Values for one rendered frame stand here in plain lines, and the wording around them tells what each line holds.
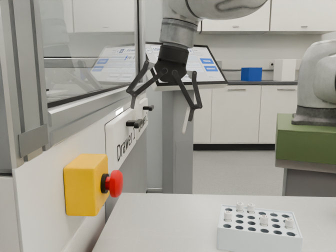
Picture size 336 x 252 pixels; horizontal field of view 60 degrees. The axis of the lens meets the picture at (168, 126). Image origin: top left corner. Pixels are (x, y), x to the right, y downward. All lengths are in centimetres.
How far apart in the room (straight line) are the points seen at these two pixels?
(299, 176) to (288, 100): 292
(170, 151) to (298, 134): 96
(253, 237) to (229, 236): 4
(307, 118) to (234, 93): 272
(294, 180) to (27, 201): 91
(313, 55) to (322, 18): 347
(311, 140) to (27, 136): 83
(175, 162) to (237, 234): 132
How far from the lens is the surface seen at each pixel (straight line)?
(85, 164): 42
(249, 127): 387
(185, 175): 186
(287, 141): 99
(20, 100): 33
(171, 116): 172
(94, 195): 42
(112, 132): 62
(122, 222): 58
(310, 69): 108
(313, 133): 99
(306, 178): 111
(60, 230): 44
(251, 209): 54
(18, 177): 33
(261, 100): 386
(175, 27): 72
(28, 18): 35
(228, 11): 61
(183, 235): 53
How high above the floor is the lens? 104
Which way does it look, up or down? 11 degrees down
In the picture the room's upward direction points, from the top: straight up
